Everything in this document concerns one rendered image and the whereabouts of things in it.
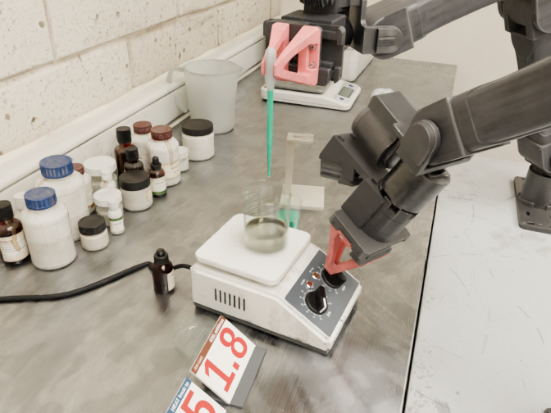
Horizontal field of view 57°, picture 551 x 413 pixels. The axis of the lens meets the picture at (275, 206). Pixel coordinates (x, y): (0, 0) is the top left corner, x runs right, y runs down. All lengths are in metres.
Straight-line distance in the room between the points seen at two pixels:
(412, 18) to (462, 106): 0.28
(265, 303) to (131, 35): 0.74
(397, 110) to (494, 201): 0.51
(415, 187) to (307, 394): 0.26
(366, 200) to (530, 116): 0.21
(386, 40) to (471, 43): 1.29
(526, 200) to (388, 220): 0.50
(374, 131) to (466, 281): 0.32
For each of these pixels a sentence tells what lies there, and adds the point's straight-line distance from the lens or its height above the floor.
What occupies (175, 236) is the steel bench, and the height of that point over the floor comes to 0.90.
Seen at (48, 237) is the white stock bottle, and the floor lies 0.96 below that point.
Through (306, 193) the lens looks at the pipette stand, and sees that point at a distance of 0.96.
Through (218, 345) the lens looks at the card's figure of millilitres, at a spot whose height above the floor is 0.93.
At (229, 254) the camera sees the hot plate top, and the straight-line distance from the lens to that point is 0.66.
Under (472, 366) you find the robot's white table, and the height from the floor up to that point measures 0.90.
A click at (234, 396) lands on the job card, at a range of 0.61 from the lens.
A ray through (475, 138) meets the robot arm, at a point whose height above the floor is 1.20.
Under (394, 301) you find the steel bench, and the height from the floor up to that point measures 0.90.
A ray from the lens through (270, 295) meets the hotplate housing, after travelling 0.63.
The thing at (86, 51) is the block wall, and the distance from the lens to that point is 1.08.
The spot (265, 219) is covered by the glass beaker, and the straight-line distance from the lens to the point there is 0.62.
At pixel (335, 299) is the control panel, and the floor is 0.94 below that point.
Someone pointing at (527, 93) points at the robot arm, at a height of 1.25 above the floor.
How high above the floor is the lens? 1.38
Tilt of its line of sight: 31 degrees down
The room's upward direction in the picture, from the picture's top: 2 degrees clockwise
